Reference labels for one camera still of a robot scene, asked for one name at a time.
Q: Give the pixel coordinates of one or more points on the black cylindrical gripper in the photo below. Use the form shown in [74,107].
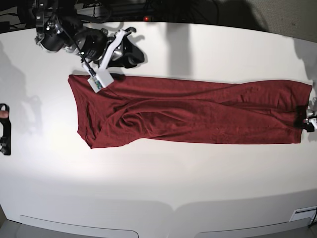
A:
[92,44]

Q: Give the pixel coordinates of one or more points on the dark red long-sleeve shirt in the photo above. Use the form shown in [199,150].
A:
[132,107]

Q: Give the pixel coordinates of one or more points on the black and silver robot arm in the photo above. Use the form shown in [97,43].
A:
[194,78]

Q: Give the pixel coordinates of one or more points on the black power strip red switch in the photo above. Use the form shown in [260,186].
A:
[126,18]

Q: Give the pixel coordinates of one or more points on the black bracket at table edge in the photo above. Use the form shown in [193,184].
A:
[5,139]

